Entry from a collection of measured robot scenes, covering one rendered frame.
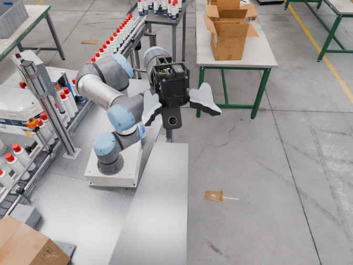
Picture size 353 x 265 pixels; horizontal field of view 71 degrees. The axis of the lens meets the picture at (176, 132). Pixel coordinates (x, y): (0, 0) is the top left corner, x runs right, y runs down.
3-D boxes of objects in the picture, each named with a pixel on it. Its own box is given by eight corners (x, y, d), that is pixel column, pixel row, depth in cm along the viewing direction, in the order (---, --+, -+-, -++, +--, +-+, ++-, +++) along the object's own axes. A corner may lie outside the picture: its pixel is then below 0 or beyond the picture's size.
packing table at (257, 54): (193, 35, 451) (195, -12, 393) (236, 36, 448) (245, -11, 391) (193, 119, 302) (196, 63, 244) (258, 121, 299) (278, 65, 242)
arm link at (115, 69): (112, 142, 140) (85, 58, 99) (134, 130, 147) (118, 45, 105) (123, 155, 134) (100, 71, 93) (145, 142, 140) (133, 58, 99)
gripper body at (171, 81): (154, 75, 49) (146, 57, 59) (158, 113, 54) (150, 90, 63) (191, 70, 50) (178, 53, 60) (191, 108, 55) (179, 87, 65)
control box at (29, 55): (44, 79, 140) (30, 49, 126) (57, 93, 132) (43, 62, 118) (26, 87, 136) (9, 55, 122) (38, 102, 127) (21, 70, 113)
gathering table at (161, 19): (150, 54, 405) (145, -8, 337) (187, 59, 396) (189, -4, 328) (135, 80, 357) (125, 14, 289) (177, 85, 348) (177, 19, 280)
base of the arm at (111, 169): (102, 151, 148) (99, 141, 140) (126, 154, 147) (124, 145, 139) (93, 173, 139) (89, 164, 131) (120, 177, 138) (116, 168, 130)
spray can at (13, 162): (24, 172, 146) (7, 150, 131) (32, 173, 145) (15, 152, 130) (18, 179, 143) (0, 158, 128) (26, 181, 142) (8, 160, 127)
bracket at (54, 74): (52, 69, 174) (51, 68, 173) (66, 71, 172) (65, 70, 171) (40, 80, 165) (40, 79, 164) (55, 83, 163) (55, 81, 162)
